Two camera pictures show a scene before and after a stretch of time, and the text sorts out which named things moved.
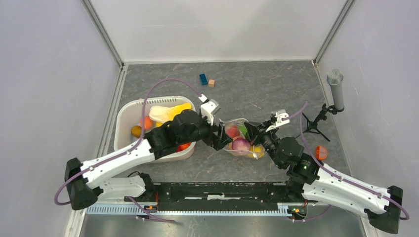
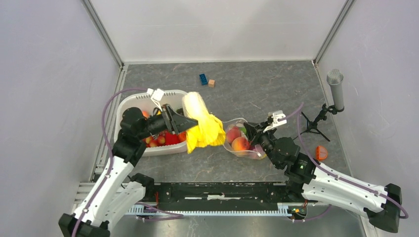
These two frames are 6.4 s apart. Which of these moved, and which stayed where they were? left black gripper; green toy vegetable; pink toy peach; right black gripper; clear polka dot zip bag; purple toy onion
Moved: left black gripper; purple toy onion
Stayed: green toy vegetable; pink toy peach; clear polka dot zip bag; right black gripper
